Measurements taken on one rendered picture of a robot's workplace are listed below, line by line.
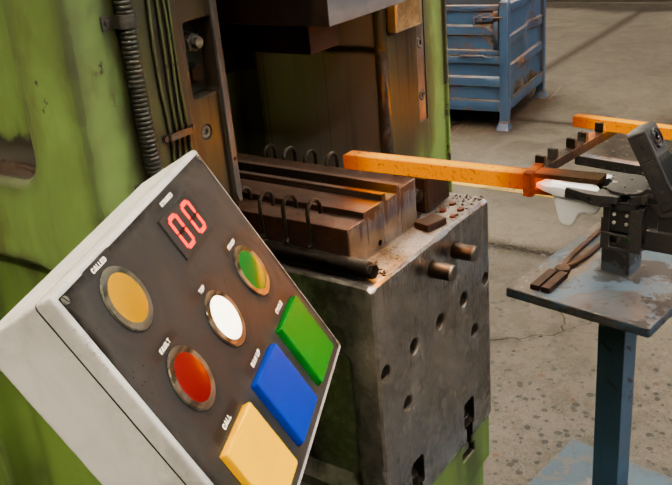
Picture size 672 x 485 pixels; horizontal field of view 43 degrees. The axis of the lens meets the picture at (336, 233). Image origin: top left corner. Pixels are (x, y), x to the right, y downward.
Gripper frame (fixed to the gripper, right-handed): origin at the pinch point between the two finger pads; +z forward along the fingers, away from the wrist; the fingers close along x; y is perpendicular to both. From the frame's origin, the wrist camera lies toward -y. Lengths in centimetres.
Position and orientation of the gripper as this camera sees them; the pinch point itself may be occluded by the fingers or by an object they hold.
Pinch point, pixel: (548, 178)
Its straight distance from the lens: 120.9
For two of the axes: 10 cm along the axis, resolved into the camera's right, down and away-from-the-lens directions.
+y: 0.7, 9.1, 4.0
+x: 5.6, -3.7, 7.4
